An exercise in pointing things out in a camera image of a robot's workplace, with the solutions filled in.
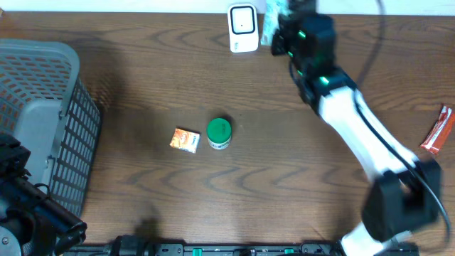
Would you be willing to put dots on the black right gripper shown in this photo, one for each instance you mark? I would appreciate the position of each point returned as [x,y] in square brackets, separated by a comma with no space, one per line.
[279,35]

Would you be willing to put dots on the teal wipes packet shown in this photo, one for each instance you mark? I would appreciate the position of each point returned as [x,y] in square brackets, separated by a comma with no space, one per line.
[270,23]

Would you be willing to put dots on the green lid jar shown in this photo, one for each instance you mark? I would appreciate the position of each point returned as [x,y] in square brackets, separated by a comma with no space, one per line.
[219,133]

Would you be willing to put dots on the orange small box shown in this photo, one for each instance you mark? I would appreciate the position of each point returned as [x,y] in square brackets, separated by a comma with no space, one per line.
[185,140]

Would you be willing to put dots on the red candy bar wrapper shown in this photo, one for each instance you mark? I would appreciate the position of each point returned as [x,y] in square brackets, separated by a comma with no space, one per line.
[440,132]

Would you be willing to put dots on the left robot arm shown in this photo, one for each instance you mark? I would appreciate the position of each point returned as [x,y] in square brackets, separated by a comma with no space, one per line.
[32,223]

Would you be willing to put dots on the white barcode scanner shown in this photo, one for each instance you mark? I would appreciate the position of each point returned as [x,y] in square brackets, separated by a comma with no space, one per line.
[243,28]

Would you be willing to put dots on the grey plastic basket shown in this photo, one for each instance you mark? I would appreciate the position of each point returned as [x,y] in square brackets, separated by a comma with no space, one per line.
[45,106]

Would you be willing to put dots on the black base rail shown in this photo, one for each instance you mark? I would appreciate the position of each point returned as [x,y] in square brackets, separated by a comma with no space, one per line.
[309,248]

